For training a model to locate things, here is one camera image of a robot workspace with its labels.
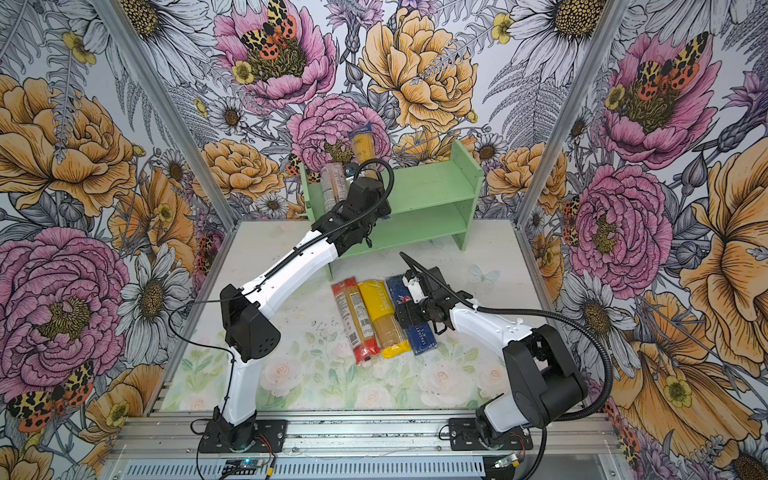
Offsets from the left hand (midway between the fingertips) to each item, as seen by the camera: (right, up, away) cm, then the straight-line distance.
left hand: (376, 199), depth 83 cm
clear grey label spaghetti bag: (-13, +5, +6) cm, 15 cm away
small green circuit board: (-31, -64, -12) cm, 72 cm away
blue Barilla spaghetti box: (+13, -39, +6) cm, 41 cm away
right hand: (+10, -34, +6) cm, 36 cm away
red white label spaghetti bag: (-7, -35, +8) cm, 36 cm away
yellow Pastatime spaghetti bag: (+3, -38, +6) cm, 39 cm away
